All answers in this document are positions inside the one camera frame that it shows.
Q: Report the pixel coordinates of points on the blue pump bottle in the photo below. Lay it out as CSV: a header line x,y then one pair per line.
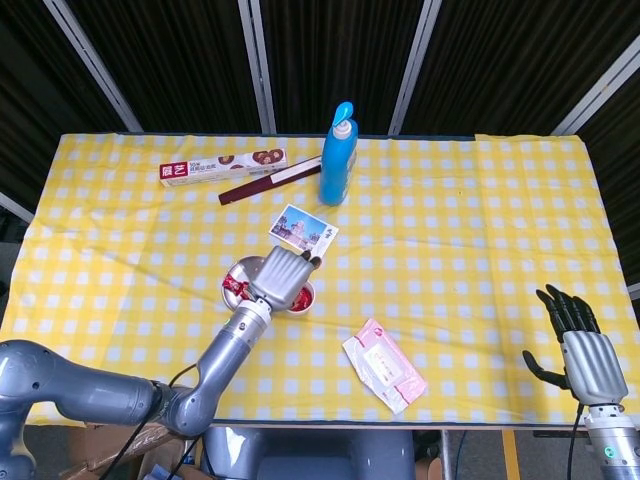
x,y
336,170

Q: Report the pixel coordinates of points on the red candy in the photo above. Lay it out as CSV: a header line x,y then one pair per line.
x,y
234,285
306,294
300,306

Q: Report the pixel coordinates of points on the brown cardboard box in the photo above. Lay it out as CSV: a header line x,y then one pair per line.
x,y
90,445

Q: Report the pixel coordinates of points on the round steel plate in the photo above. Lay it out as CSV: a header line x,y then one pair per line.
x,y
231,301

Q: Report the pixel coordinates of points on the building photo postcard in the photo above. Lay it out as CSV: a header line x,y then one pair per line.
x,y
300,230

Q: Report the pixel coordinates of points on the grey metal table leg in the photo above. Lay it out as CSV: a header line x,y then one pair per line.
x,y
449,455

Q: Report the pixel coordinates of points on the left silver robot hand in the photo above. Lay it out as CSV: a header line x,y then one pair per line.
x,y
280,277

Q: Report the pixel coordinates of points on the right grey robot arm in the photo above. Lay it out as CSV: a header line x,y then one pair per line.
x,y
612,450

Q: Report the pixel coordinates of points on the white paper cup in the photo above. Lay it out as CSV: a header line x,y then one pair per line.
x,y
313,292

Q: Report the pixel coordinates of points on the dark red folded fan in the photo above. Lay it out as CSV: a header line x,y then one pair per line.
x,y
250,189

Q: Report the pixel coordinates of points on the yellow white checkered tablecloth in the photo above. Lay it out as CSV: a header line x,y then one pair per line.
x,y
450,250

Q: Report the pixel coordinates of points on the white partition post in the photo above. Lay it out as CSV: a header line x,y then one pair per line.
x,y
90,60
595,90
415,65
15,206
257,65

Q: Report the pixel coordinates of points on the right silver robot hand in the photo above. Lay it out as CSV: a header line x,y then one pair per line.
x,y
592,365

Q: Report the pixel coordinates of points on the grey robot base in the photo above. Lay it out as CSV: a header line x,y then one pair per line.
x,y
310,450

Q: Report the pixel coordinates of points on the pink wet wipes pack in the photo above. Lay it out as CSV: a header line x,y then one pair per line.
x,y
385,367

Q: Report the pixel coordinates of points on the black partition panel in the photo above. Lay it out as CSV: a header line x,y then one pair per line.
x,y
30,100
500,60
175,60
340,50
620,175

